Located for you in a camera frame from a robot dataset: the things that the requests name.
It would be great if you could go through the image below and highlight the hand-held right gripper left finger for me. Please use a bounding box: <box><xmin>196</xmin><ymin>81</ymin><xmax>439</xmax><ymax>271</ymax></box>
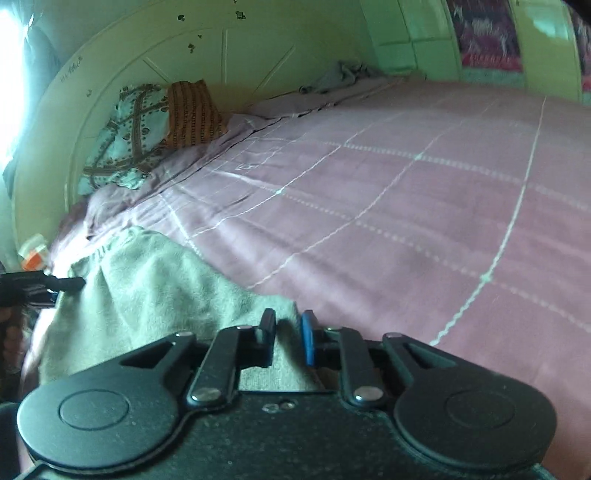
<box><xmin>119</xmin><ymin>308</ymin><xmax>278</xmax><ymax>409</ymax></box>

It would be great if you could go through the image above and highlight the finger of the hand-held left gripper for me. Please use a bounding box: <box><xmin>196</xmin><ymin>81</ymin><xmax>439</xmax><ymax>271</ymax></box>
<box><xmin>44</xmin><ymin>276</ymin><xmax>87</xmax><ymax>297</ymax></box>

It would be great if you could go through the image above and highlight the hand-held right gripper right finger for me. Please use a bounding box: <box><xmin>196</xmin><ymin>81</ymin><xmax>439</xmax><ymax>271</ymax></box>
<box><xmin>300</xmin><ymin>310</ymin><xmax>461</xmax><ymax>409</ymax></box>

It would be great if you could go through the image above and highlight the green fluffy towel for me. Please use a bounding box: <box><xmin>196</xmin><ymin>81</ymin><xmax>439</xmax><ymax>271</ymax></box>
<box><xmin>34</xmin><ymin>225</ymin><xmax>325</xmax><ymax>393</ymax></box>

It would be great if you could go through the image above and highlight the orange white container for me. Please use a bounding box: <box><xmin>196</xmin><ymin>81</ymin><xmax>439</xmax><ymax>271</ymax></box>
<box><xmin>18</xmin><ymin>234</ymin><xmax>51</xmax><ymax>272</ymax></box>

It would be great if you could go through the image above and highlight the pink checked bed sheet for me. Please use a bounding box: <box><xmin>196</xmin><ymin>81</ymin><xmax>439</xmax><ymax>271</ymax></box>
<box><xmin>18</xmin><ymin>74</ymin><xmax>591</xmax><ymax>467</ymax></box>

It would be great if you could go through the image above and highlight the teal patterned pillow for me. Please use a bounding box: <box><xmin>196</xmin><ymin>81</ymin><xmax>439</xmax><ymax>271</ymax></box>
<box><xmin>76</xmin><ymin>83</ymin><xmax>178</xmax><ymax>195</ymax></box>

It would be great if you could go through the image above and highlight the orange striped pillow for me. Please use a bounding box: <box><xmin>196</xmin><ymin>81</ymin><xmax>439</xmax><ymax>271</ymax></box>
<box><xmin>166</xmin><ymin>79</ymin><xmax>229</xmax><ymax>151</ymax></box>

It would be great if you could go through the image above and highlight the pale green bed headboard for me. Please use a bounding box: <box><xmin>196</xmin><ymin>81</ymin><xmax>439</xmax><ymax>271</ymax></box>
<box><xmin>11</xmin><ymin>0</ymin><xmax>384</xmax><ymax>252</ymax></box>

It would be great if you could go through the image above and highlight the crumpled grey cloth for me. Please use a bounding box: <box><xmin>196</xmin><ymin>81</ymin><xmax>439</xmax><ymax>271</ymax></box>
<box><xmin>299</xmin><ymin>60</ymin><xmax>386</xmax><ymax>94</ymax></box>

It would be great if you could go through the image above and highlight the pale green wardrobe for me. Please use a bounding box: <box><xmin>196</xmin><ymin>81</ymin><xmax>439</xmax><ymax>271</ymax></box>
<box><xmin>360</xmin><ymin>0</ymin><xmax>591</xmax><ymax>103</ymax></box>

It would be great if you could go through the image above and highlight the pink wardrobe poster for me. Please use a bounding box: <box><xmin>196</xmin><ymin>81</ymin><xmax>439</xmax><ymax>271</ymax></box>
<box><xmin>445</xmin><ymin>0</ymin><xmax>525</xmax><ymax>72</ymax></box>

